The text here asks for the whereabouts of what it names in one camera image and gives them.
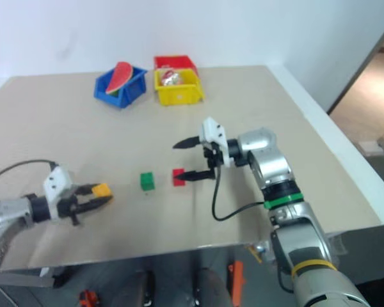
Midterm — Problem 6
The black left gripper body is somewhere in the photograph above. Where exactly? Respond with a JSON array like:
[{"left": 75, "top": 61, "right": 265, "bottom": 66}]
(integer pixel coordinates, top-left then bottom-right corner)
[{"left": 57, "top": 190, "right": 84, "bottom": 227}]

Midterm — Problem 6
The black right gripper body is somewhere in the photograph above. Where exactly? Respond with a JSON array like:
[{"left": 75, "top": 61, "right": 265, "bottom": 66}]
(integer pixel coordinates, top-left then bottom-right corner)
[{"left": 202, "top": 143, "right": 224, "bottom": 170}]

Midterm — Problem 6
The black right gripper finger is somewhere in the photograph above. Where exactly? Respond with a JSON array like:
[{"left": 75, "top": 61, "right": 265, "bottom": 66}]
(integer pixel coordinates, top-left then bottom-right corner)
[
  {"left": 172, "top": 135, "right": 202, "bottom": 150},
  {"left": 175, "top": 168, "right": 218, "bottom": 183}
]

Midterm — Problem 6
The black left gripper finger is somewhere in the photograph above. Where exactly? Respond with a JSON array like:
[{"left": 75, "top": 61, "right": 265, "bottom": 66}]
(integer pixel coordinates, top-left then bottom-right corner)
[
  {"left": 76, "top": 194, "right": 114, "bottom": 214},
  {"left": 72, "top": 183, "right": 100, "bottom": 197}
]

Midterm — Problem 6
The yellow cube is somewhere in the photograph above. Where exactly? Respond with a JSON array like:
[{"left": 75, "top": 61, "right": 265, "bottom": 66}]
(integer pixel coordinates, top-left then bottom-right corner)
[{"left": 92, "top": 182, "right": 113, "bottom": 199}]

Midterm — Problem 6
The red cube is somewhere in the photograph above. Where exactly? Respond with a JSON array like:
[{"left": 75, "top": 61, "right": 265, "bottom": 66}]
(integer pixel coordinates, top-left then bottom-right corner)
[{"left": 172, "top": 168, "right": 188, "bottom": 187}]

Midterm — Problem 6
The yellow plastic bin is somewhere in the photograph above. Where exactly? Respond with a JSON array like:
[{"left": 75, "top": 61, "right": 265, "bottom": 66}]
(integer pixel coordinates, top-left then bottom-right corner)
[{"left": 154, "top": 67, "right": 206, "bottom": 107}]

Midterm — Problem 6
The green cube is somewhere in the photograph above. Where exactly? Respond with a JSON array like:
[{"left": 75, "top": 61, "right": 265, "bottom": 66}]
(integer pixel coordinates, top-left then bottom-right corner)
[{"left": 140, "top": 171, "right": 156, "bottom": 191}]

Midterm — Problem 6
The shiny foil wrapped item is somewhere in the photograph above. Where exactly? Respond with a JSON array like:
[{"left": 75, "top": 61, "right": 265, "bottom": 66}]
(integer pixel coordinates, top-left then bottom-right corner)
[{"left": 160, "top": 68, "right": 184, "bottom": 87}]

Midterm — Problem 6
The blue plastic bin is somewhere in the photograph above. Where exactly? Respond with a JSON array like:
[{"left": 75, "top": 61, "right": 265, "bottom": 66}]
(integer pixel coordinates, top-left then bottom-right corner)
[{"left": 93, "top": 66, "right": 148, "bottom": 110}]

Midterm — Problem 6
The red plastic bin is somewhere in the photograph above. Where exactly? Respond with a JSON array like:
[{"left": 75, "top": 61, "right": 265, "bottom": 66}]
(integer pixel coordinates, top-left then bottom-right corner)
[{"left": 153, "top": 54, "right": 200, "bottom": 78}]

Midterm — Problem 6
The red and black tool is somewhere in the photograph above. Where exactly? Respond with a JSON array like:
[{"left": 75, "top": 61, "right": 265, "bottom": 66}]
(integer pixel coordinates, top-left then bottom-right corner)
[{"left": 79, "top": 288, "right": 100, "bottom": 307}]

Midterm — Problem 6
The toy watermelon slice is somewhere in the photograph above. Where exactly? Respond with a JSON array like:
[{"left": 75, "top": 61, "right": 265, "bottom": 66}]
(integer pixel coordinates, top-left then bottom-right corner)
[{"left": 105, "top": 61, "right": 135, "bottom": 97}]

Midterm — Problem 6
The metal table corner clamp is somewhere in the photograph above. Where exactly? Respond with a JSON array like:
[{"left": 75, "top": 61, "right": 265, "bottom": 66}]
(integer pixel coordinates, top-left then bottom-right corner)
[{"left": 246, "top": 240, "right": 273, "bottom": 264}]

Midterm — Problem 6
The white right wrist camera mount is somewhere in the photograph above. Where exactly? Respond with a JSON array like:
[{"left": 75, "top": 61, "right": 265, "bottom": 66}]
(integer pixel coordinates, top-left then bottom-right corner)
[{"left": 199, "top": 116, "right": 230, "bottom": 168}]

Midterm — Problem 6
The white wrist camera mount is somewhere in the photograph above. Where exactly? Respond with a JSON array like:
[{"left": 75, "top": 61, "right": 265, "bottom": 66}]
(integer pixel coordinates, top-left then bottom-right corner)
[
  {"left": 199, "top": 116, "right": 230, "bottom": 168},
  {"left": 43, "top": 164, "right": 76, "bottom": 221}
]

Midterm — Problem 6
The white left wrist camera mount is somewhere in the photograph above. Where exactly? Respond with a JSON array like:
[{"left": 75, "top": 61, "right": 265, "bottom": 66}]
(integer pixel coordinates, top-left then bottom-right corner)
[{"left": 43, "top": 164, "right": 76, "bottom": 221}]

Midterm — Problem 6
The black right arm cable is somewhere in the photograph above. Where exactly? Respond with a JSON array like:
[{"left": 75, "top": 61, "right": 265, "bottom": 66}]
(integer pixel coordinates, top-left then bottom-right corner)
[{"left": 211, "top": 165, "right": 267, "bottom": 221}]

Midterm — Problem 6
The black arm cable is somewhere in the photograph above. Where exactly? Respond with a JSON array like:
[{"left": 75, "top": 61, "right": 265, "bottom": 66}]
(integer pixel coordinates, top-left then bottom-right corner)
[
  {"left": 211, "top": 165, "right": 267, "bottom": 221},
  {"left": 0, "top": 159, "right": 57, "bottom": 186}
]

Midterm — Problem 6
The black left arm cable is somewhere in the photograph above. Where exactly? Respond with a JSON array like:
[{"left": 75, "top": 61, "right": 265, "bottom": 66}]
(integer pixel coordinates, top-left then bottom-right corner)
[{"left": 0, "top": 159, "right": 57, "bottom": 186}]

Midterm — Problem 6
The grey table frame bar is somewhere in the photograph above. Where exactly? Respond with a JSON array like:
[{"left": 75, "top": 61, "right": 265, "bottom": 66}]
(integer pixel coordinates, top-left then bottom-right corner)
[{"left": 0, "top": 271, "right": 56, "bottom": 289}]

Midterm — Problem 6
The orange tool handle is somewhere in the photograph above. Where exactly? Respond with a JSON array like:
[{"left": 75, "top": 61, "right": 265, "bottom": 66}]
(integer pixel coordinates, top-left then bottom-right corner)
[{"left": 227, "top": 260, "right": 247, "bottom": 305}]

